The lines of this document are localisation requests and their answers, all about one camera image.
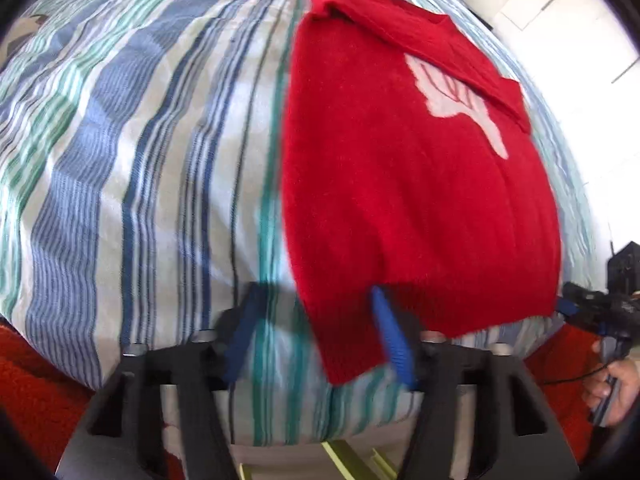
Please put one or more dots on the striped blue green bedspread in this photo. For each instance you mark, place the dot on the striped blue green bedspread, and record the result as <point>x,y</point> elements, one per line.
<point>140,148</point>

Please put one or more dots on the yellow green bed frame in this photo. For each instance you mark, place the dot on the yellow green bed frame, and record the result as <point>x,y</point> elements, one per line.
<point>335,459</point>

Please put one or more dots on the red sweater with white rabbit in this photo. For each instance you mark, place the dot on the red sweater with white rabbit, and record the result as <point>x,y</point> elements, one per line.
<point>408,164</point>

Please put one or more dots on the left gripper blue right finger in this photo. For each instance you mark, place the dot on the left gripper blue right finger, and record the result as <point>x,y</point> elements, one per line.
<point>400,334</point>

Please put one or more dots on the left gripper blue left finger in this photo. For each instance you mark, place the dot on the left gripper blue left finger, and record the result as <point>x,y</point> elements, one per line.
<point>234,330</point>

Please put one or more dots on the person's right hand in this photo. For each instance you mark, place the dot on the person's right hand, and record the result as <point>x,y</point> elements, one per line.
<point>596,389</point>

